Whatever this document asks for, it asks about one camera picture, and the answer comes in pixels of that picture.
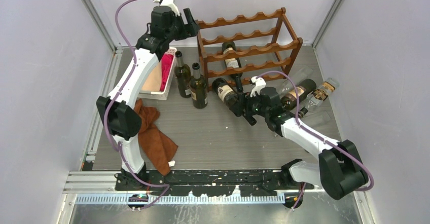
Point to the brown wooden wine rack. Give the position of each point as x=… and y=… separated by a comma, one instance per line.
x=285, y=54

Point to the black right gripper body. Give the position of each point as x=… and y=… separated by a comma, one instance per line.
x=254, y=105

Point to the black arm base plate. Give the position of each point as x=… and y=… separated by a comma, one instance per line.
x=210, y=183

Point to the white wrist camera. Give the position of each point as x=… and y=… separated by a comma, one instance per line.
x=259, y=83
x=169, y=3

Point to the clear lying bottle upper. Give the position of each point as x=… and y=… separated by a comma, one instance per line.
x=297, y=77

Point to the peach folded cloth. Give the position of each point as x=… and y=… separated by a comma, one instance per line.
x=154, y=82

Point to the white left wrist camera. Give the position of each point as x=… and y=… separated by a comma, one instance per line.
x=169, y=3

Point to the dark bottle white label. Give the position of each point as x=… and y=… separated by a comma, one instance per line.
x=234, y=63

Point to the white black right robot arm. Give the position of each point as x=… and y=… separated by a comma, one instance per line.
x=339, y=169

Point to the clear lying bottle lower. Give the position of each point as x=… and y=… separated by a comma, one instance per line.
x=316, y=119

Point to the dark lying wine bottle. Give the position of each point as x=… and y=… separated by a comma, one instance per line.
x=304, y=88

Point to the clear lying bottle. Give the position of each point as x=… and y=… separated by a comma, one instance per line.
x=316, y=119
x=297, y=77

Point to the white plastic basket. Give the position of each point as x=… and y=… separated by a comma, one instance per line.
x=161, y=95

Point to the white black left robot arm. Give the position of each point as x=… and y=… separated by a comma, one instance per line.
x=121, y=123

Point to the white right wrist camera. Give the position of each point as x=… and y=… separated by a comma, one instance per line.
x=259, y=83

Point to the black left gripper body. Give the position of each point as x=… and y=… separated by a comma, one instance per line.
x=182, y=31

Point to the green bottle far left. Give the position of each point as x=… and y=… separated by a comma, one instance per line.
x=183, y=75

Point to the brown towel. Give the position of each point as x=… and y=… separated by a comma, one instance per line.
x=157, y=146

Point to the pink folded cloth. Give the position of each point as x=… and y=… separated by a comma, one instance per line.
x=166, y=63

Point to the clear bottle brown label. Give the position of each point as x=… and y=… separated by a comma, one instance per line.
x=318, y=96

